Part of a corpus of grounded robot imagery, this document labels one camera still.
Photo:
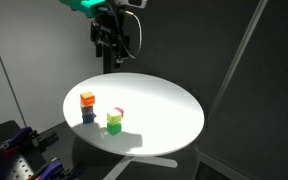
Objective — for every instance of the dark green block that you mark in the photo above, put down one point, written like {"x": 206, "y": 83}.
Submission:
{"x": 114, "y": 129}

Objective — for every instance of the purple clamp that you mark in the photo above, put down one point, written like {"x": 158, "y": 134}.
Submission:
{"x": 25, "y": 139}
{"x": 54, "y": 170}

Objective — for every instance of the purple clamp upper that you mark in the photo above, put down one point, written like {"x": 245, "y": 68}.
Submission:
{"x": 25, "y": 139}

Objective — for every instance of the blue block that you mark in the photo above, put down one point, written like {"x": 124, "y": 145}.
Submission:
{"x": 88, "y": 118}

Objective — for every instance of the purple clamp lower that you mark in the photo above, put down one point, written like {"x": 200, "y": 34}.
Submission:
{"x": 54, "y": 170}

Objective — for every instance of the teal camera mount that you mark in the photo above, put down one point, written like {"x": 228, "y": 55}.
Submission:
{"x": 84, "y": 6}

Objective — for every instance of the light green block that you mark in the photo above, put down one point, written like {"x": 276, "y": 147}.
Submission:
{"x": 114, "y": 117}

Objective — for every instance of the grey block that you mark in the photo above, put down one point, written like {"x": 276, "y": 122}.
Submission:
{"x": 87, "y": 110}

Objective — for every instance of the perforated metal plate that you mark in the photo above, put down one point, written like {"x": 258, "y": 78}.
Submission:
{"x": 16, "y": 168}

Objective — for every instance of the round white table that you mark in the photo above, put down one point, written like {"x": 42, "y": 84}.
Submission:
{"x": 160, "y": 117}

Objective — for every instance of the magenta block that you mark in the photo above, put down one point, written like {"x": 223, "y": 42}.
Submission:
{"x": 119, "y": 110}

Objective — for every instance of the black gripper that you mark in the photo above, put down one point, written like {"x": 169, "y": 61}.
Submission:
{"x": 105, "y": 34}

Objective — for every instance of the orange block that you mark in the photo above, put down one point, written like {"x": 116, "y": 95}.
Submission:
{"x": 87, "y": 99}

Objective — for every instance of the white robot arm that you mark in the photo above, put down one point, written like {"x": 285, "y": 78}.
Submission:
{"x": 119, "y": 11}

